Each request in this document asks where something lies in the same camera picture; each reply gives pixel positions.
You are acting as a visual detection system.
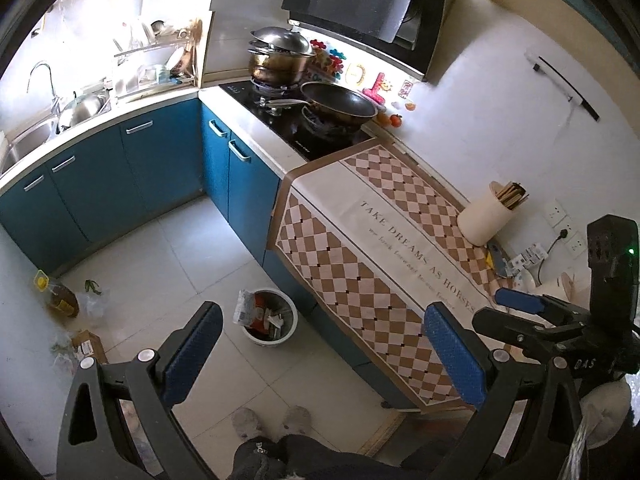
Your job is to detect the grey right slipper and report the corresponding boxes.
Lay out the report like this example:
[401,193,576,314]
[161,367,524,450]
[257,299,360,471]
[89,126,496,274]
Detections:
[281,406,312,437]

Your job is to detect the checkered beige table mat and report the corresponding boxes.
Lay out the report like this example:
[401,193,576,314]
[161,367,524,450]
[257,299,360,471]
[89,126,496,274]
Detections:
[269,140,511,413]

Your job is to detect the chrome kitchen faucet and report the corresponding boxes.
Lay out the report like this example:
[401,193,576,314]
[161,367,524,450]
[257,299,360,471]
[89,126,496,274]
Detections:
[26,61,61,116]

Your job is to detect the metal dish drying rack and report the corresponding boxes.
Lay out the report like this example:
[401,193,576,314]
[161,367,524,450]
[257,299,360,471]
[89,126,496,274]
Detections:
[111,20,203,99]

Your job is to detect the black range hood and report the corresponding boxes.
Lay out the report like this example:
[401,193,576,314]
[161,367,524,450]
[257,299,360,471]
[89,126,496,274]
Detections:
[281,0,446,80]

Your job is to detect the colourful fridge magnet decorations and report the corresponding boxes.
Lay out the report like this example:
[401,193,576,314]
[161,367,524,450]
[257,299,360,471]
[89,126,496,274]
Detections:
[306,37,418,129]

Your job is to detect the white wall socket strip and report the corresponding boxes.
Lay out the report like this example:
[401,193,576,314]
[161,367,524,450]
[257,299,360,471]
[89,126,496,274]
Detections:
[542,200,587,259]

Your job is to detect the small cardboard box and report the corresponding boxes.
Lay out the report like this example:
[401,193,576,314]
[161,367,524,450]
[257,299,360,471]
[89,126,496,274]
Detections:
[72,330,108,364]

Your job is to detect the cream ribbed utensil holder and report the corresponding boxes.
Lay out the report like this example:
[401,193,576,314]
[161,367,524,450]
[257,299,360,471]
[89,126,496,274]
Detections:
[457,181,515,247]

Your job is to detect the bundle of wooden chopsticks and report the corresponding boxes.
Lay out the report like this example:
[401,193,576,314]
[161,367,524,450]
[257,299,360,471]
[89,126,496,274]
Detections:
[496,182,528,210]

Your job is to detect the blue grey smartphone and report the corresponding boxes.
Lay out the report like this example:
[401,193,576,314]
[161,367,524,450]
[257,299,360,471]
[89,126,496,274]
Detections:
[487,240,509,278]

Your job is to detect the cream electric kettle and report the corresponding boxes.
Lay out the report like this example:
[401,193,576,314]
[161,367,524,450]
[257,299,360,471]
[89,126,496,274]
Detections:
[534,272,591,312]

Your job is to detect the yellow cleaning sponge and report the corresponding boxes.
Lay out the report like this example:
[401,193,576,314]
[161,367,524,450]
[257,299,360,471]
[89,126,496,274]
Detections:
[485,252,496,271]

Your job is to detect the white round trash bin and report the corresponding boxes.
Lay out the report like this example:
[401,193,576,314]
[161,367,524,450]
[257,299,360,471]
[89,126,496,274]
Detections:
[238,288,299,348]

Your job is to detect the black power plug cable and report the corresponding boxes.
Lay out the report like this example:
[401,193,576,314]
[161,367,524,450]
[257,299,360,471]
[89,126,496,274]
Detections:
[534,227,572,283]

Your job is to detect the black frying pan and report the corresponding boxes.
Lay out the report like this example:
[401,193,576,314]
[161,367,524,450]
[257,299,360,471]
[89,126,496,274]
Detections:
[264,81,378,127]

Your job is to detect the black gas stove top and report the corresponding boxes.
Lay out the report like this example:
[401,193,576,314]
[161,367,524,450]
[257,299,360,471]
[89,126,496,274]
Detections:
[221,80,370,162]

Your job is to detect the cooking oil bottle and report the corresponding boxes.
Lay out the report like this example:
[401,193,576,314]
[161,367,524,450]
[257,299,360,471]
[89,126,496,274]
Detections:
[34,270,79,318]

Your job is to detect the grey slipper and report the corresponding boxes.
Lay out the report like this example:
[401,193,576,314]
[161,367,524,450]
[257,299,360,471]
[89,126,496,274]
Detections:
[231,408,266,442]
[281,406,312,437]

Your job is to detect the wall mounted knife rack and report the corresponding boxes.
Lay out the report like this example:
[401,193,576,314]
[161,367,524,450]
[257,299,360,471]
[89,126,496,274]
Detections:
[524,50,601,122]

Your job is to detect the stainless steel sink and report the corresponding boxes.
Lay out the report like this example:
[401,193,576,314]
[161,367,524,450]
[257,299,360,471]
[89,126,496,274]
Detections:
[0,86,114,176]

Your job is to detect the red white sugar bag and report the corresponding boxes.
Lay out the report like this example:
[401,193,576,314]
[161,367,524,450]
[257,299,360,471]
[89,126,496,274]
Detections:
[232,289,270,334]

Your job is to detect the white dotted small bowl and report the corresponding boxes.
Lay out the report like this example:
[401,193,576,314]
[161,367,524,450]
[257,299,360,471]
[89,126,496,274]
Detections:
[512,269,538,292]

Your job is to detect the grey left slipper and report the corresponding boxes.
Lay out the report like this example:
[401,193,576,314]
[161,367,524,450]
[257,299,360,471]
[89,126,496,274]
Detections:
[231,408,266,442]

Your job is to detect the stainless steel stock pot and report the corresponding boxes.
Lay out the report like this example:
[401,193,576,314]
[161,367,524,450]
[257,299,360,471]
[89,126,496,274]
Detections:
[247,26,314,88]

